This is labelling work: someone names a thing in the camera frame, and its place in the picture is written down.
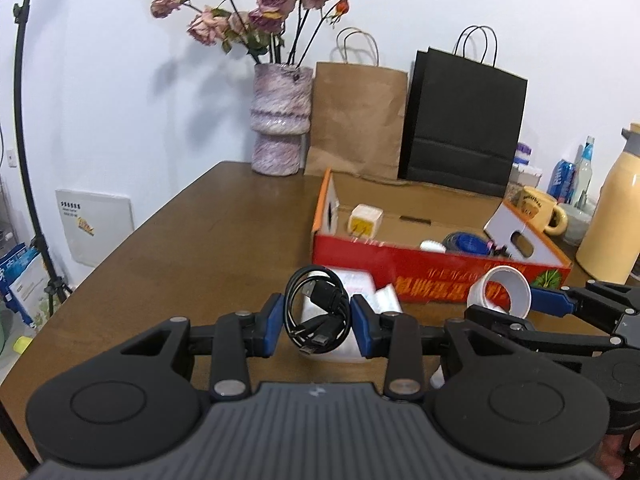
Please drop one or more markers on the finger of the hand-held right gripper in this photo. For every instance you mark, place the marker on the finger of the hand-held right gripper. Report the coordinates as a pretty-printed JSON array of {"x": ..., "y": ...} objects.
[
  {"x": 550, "y": 342},
  {"x": 550, "y": 302}
]

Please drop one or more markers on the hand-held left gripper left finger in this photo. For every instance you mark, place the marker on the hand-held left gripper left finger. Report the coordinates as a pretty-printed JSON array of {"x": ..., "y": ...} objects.
[{"x": 270, "y": 327}]

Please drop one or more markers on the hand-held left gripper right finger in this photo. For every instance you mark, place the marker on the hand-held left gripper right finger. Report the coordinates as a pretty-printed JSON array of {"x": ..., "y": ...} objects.
[{"x": 365, "y": 327}]

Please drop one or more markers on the red cardboard box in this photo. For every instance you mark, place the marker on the red cardboard box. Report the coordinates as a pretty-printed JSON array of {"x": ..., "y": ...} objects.
[{"x": 400, "y": 267}]

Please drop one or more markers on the small white ribbed cap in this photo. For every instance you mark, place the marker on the small white ribbed cap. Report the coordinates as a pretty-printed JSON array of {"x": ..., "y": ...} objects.
[{"x": 432, "y": 246}]

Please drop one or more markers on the cream cube charger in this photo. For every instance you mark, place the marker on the cream cube charger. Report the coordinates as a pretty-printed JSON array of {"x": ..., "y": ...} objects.
[{"x": 367, "y": 217}]

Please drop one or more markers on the person's right hand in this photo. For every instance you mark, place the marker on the person's right hand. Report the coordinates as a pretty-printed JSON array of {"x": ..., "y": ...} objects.
[{"x": 611, "y": 457}]

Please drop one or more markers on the white plastic packet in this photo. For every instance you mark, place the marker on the white plastic packet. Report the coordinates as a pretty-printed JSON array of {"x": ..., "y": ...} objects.
[{"x": 357, "y": 280}]

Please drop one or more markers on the yellow bear mug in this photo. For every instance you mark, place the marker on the yellow bear mug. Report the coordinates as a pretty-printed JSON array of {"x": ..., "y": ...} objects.
[{"x": 537, "y": 205}]

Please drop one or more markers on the yellow thermos jug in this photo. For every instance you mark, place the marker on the yellow thermos jug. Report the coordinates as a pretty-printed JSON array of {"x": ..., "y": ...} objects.
[{"x": 615, "y": 220}]

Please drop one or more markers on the blue snack packet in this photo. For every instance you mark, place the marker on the blue snack packet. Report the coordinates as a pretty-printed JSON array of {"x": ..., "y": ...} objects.
[{"x": 561, "y": 180}]

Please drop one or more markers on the clear plastic food container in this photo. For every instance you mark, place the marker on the clear plastic food container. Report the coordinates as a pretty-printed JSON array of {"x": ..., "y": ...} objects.
[{"x": 527, "y": 177}]

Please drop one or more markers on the clear bottle blue cap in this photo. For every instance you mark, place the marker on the clear bottle blue cap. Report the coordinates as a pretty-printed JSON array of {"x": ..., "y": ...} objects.
[{"x": 585, "y": 175}]

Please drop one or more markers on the purple lidded container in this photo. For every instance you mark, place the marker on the purple lidded container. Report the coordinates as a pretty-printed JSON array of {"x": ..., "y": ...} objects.
[{"x": 523, "y": 154}]

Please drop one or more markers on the black paper bag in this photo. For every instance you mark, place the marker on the black paper bag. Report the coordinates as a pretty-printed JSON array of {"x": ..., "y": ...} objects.
[{"x": 460, "y": 130}]

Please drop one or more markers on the brown paper bag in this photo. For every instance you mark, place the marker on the brown paper bag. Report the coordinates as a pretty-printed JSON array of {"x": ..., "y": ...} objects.
[{"x": 355, "y": 120}]

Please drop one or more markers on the purple speckled vase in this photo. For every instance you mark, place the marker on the purple speckled vase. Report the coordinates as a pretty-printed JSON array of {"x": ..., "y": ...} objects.
[{"x": 280, "y": 110}]

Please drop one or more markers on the small yellow item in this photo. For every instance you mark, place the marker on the small yellow item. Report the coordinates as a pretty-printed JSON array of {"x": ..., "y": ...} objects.
[{"x": 23, "y": 346}]

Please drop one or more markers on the blue white packets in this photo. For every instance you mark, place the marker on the blue white packets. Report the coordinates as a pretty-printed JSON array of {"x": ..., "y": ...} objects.
[{"x": 22, "y": 280}]

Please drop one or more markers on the black light stand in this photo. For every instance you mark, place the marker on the black light stand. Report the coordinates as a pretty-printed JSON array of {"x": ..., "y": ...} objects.
[{"x": 20, "y": 110}]

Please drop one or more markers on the white wall socket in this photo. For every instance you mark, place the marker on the white wall socket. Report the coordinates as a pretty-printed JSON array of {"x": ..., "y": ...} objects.
[{"x": 11, "y": 157}]

